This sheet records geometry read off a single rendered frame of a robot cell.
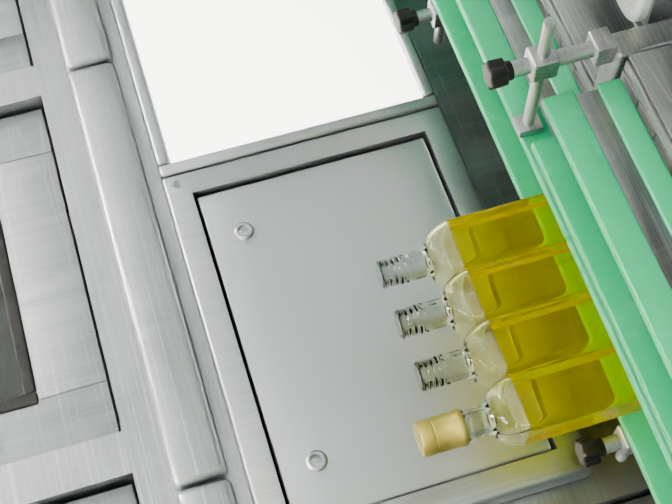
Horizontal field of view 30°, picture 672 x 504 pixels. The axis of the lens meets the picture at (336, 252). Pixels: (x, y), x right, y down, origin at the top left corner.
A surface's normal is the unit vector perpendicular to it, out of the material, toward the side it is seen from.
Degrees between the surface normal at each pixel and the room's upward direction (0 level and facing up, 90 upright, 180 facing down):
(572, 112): 90
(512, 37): 90
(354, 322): 90
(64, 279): 90
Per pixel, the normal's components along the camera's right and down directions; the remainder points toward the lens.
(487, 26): 0.00, -0.48
